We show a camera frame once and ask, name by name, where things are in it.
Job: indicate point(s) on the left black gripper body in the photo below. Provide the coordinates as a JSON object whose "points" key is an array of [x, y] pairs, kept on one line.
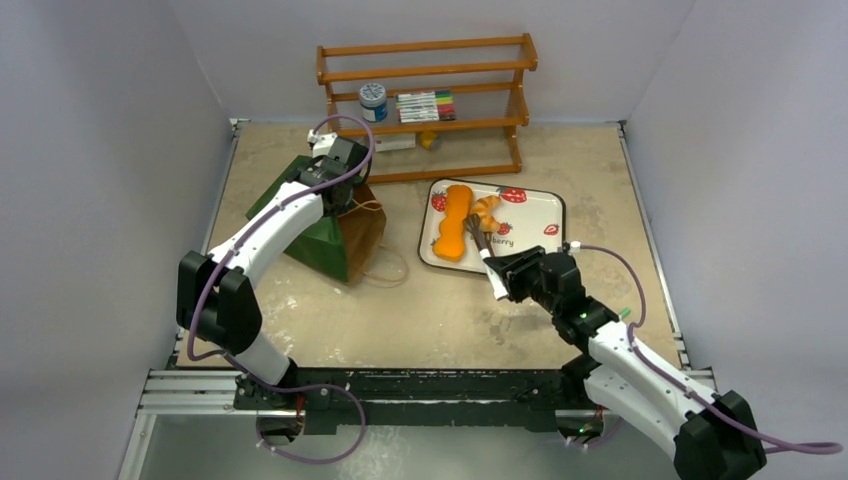
{"points": [[348, 202]]}

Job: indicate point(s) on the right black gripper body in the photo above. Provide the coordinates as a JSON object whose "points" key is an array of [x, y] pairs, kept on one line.
{"points": [[506, 270]]}

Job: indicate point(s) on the yellow small cube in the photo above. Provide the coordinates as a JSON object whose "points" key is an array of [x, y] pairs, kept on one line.
{"points": [[429, 140]]}

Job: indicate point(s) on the strawberry print white tray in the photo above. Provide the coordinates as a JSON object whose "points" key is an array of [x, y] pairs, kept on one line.
{"points": [[515, 219]]}

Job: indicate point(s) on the fake croissant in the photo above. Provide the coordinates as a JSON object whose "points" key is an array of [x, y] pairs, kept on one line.
{"points": [[483, 208]]}

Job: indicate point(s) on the wooden shelf rack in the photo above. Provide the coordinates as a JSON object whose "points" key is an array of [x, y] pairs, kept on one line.
{"points": [[342, 86]]}

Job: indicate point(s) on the metal tongs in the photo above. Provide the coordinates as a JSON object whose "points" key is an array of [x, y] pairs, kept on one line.
{"points": [[473, 225]]}

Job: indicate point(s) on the green brown paper bag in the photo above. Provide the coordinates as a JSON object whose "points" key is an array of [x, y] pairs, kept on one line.
{"points": [[342, 247]]}

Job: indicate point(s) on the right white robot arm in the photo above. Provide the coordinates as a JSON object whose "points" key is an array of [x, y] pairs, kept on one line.
{"points": [[706, 435]]}

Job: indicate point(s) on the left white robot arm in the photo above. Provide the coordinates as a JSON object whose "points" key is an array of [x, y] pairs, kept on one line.
{"points": [[216, 299]]}

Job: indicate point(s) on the blue white jar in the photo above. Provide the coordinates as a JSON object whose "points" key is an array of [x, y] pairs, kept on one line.
{"points": [[373, 100]]}

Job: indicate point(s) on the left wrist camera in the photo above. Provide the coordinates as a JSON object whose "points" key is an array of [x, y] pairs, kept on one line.
{"points": [[320, 143]]}

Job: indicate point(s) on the white small box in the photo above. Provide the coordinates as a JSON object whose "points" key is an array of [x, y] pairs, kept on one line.
{"points": [[393, 142]]}

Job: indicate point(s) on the coloured marker set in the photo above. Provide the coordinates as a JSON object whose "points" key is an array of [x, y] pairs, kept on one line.
{"points": [[425, 106]]}

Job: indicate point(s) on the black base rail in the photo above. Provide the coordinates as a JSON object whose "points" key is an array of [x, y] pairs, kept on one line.
{"points": [[323, 399]]}

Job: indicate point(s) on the orange fake bread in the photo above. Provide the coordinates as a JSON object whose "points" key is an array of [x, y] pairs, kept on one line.
{"points": [[450, 243]]}

